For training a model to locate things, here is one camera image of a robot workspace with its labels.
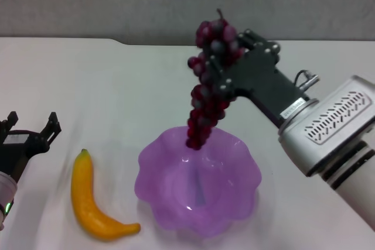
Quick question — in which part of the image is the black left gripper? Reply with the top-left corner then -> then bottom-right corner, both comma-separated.
0,111 -> 63,183

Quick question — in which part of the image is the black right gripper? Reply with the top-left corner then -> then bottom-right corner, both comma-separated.
204,29 -> 312,129

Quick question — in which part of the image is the dark red grape bunch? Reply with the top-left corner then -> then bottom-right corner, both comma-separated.
185,8 -> 246,152

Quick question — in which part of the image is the yellow banana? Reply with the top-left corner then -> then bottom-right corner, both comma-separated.
71,148 -> 142,239

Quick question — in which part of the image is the purple scalloped plastic bowl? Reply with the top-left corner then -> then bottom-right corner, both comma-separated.
134,125 -> 263,239

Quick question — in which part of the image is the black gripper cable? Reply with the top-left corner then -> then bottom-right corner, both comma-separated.
294,69 -> 320,90

